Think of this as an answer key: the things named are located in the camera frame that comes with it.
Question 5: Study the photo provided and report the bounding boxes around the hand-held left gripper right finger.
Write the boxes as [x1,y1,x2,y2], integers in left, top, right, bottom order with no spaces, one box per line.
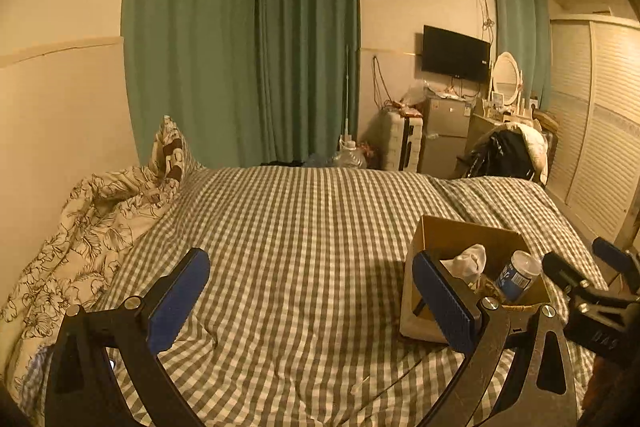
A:
[411,248,583,427]

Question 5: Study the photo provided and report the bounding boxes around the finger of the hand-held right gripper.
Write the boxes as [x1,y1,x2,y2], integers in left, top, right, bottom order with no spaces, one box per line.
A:
[542,251,598,305]
[592,237,640,296]

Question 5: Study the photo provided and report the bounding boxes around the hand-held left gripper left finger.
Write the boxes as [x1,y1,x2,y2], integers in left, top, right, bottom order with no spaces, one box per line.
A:
[44,248,211,427]

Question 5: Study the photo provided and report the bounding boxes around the white sock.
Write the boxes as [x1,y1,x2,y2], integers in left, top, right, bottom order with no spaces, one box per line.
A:
[440,244,487,286]

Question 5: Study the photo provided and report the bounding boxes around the cardboard box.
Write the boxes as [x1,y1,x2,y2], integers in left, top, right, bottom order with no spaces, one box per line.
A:
[399,215,552,346]

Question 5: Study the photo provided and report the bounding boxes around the floral quilt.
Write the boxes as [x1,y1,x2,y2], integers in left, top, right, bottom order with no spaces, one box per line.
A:
[0,164,183,403]

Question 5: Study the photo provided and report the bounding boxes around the cream louvered wardrobe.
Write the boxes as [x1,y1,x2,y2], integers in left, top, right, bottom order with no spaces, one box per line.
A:
[540,14,640,249]

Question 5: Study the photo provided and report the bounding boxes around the white padded coat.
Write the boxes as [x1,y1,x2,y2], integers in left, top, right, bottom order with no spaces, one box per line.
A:
[502,122,549,184]

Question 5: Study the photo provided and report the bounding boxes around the black jacket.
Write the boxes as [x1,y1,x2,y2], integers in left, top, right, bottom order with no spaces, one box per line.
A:
[465,129,536,180]

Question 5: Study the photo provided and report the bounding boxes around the brown patterned pillow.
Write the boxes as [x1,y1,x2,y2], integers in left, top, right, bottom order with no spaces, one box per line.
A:
[152,116,202,180]

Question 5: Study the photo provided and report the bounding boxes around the patterned bag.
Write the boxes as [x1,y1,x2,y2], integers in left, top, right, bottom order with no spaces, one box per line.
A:
[362,143,384,168]

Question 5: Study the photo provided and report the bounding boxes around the silver small fridge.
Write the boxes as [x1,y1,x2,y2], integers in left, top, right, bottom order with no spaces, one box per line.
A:
[417,97,474,175]

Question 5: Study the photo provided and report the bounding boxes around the white suitcase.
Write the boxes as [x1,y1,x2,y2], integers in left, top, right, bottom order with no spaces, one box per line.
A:
[382,108,426,172]

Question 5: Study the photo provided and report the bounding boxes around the cream dressing table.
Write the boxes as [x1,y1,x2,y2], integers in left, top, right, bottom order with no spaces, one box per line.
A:
[467,112,539,158]

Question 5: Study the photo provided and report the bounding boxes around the large clear water jug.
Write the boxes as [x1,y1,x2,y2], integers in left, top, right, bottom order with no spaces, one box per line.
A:
[332,138,368,168]

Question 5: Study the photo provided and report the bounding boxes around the oval white vanity mirror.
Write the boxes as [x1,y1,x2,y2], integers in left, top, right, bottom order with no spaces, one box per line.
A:
[491,52,523,106]

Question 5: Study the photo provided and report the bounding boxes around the clear plastic bag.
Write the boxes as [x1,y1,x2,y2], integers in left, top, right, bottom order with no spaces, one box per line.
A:
[405,80,434,106]

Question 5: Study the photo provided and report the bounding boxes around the grey mop pole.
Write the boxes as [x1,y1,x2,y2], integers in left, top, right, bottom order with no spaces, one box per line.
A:
[342,43,354,148]

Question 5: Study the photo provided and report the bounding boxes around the light teal curtain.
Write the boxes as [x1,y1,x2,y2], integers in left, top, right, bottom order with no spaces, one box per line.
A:
[491,0,551,110]

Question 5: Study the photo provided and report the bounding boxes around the green curtain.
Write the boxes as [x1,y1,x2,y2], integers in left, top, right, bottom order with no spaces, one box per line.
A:
[122,0,258,168]
[252,0,360,166]

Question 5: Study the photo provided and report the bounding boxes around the hanging wall cables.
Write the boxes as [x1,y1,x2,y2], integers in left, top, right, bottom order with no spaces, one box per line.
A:
[372,54,394,108]

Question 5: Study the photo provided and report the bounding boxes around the black wall television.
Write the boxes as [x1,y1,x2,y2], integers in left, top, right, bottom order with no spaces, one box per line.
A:
[421,25,491,84]

